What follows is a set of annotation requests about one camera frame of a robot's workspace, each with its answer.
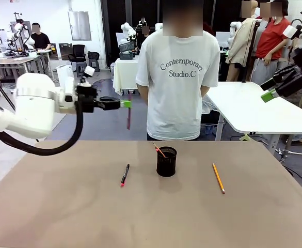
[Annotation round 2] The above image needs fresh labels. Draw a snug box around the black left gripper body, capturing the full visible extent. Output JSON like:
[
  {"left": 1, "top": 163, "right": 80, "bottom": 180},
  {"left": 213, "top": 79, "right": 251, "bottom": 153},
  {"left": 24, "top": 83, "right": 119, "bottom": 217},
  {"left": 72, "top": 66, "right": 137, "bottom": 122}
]
[{"left": 75, "top": 86, "right": 102, "bottom": 114}]

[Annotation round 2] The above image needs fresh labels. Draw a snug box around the maroon pencil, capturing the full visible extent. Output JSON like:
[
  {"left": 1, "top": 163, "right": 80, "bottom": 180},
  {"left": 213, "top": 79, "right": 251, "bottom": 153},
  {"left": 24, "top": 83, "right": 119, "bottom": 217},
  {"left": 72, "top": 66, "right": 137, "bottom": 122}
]
[{"left": 126, "top": 94, "right": 133, "bottom": 130}]

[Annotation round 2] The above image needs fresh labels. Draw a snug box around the thin pencil with red end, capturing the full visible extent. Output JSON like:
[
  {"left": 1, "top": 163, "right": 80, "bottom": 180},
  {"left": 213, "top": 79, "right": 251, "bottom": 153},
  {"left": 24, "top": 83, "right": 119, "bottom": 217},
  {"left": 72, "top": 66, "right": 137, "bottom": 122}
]
[{"left": 152, "top": 142, "right": 167, "bottom": 158}]

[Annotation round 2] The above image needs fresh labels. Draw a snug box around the yellow pencil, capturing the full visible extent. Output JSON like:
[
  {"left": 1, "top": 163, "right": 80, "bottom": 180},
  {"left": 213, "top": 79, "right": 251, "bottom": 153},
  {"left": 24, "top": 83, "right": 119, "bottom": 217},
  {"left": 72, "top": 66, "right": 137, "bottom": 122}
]
[{"left": 212, "top": 163, "right": 226, "bottom": 194}]

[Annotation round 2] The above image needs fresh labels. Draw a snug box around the man's right forearm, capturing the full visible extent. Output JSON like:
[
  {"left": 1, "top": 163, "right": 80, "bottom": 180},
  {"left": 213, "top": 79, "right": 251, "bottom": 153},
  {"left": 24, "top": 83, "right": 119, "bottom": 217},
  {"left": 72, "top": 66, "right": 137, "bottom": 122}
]
[{"left": 137, "top": 84, "right": 149, "bottom": 100}]

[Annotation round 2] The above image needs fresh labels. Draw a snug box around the black pen with red cap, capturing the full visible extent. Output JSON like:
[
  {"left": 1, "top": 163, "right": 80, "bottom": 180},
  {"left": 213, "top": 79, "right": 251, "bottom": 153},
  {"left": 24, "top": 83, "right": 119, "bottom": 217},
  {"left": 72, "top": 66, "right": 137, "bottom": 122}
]
[{"left": 119, "top": 163, "right": 131, "bottom": 188}]

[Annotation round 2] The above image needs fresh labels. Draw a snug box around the black mesh pen holder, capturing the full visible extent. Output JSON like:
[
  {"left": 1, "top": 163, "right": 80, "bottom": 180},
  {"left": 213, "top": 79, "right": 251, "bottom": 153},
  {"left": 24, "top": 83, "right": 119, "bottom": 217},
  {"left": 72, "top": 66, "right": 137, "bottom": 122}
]
[{"left": 156, "top": 146, "right": 178, "bottom": 178}]

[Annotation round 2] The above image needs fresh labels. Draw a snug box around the table with white cloth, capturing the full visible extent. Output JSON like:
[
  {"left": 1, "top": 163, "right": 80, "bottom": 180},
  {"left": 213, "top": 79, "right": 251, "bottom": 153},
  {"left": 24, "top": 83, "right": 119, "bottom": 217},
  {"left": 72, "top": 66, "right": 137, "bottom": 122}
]
[{"left": 113, "top": 58, "right": 141, "bottom": 95}]

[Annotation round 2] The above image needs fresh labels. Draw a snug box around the grey stool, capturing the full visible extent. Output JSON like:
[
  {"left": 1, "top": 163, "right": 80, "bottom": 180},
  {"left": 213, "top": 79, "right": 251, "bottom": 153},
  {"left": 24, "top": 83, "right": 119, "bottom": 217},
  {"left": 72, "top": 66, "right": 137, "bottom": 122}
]
[{"left": 73, "top": 61, "right": 87, "bottom": 77}]

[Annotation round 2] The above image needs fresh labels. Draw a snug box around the white air purifier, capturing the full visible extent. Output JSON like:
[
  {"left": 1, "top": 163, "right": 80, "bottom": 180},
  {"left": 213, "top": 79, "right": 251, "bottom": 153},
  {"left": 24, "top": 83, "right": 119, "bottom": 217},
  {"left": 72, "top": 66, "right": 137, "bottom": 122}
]
[{"left": 56, "top": 64, "right": 75, "bottom": 86}]

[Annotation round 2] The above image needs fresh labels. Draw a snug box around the woman in red shirt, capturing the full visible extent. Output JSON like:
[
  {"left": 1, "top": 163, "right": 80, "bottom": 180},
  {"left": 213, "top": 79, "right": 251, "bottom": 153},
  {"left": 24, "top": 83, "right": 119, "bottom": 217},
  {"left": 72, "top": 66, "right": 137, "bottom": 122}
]
[{"left": 251, "top": 0, "right": 293, "bottom": 86}]

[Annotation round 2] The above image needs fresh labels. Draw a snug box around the black stool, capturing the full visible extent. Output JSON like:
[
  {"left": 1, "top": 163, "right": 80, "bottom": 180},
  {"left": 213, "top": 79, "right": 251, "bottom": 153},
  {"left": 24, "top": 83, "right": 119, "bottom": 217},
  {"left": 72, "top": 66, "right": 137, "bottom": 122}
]
[{"left": 88, "top": 51, "right": 101, "bottom": 71}]

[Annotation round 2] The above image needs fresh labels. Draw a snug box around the grey box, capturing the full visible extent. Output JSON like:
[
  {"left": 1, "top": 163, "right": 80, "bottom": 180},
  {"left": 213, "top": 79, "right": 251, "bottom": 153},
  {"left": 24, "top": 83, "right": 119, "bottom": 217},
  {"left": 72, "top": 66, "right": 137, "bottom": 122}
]
[{"left": 119, "top": 51, "right": 137, "bottom": 61}]

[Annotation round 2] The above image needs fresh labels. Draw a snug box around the black office chair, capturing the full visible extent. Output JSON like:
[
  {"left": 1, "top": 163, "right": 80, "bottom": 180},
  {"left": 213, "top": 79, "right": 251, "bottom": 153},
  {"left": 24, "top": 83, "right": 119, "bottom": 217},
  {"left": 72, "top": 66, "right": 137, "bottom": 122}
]
[{"left": 68, "top": 44, "right": 87, "bottom": 64}]

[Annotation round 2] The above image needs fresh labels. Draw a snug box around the person in beige coat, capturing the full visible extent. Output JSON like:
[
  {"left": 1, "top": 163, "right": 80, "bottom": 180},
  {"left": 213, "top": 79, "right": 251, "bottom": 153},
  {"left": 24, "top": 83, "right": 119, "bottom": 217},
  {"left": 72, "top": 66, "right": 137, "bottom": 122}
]
[{"left": 225, "top": 0, "right": 258, "bottom": 83}]

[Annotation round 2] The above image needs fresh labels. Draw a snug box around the man in white t-shirt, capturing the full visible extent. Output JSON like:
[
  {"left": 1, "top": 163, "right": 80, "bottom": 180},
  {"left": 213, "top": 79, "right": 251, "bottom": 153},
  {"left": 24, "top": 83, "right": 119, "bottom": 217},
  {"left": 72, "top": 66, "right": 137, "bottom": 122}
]
[{"left": 135, "top": 0, "right": 221, "bottom": 142}]

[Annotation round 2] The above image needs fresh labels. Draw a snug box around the man in black shirt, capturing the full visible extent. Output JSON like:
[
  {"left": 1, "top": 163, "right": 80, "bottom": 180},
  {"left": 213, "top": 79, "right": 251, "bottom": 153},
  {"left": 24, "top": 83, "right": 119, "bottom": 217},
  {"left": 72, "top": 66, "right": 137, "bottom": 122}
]
[{"left": 29, "top": 22, "right": 52, "bottom": 50}]

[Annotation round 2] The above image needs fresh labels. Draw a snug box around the black tripod pole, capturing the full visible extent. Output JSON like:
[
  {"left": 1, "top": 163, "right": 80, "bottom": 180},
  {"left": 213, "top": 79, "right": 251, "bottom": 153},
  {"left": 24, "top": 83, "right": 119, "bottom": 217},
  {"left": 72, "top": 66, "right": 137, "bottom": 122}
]
[{"left": 0, "top": 69, "right": 17, "bottom": 112}]

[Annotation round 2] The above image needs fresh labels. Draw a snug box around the grey workshop desk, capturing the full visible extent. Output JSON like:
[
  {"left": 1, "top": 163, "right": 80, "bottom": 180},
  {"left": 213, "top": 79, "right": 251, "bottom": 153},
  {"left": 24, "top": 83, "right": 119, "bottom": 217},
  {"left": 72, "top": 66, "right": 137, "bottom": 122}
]
[{"left": 0, "top": 49, "right": 52, "bottom": 86}]

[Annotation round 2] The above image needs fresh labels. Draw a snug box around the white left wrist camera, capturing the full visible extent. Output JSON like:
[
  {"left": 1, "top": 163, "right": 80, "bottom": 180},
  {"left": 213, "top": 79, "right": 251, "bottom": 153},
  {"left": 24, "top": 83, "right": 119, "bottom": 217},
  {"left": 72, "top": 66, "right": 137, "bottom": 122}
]
[{"left": 83, "top": 65, "right": 96, "bottom": 78}]

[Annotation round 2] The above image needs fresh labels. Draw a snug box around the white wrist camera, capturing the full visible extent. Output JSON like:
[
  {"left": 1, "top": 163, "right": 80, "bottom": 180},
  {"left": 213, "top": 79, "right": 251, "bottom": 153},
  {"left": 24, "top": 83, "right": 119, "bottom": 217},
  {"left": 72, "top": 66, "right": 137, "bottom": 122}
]
[
  {"left": 283, "top": 24, "right": 300, "bottom": 40},
  {"left": 83, "top": 65, "right": 96, "bottom": 78}
]

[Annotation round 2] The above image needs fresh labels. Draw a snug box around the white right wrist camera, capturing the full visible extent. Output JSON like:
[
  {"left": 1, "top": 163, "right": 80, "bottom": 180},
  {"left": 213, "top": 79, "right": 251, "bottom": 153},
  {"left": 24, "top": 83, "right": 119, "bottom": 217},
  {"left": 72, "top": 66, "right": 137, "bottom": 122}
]
[{"left": 283, "top": 24, "right": 300, "bottom": 40}]

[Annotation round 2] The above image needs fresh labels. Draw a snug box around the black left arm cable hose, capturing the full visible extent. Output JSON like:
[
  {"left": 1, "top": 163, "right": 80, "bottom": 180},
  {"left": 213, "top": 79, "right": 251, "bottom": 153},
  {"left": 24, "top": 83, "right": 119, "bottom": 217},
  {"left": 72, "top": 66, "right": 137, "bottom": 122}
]
[{"left": 0, "top": 103, "right": 85, "bottom": 157}]

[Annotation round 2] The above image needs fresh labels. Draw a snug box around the grey wall panel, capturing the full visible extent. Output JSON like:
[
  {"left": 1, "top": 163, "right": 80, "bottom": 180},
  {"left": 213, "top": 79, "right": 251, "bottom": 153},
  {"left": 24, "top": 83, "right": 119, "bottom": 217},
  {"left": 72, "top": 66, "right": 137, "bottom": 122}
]
[{"left": 68, "top": 11, "right": 92, "bottom": 41}]

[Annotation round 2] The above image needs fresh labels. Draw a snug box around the white robot with black cables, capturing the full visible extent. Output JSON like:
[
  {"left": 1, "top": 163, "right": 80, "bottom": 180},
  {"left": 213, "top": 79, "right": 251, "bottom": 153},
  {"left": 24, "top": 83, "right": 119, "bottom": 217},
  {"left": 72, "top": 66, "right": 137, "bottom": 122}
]
[{"left": 10, "top": 12, "right": 36, "bottom": 56}]

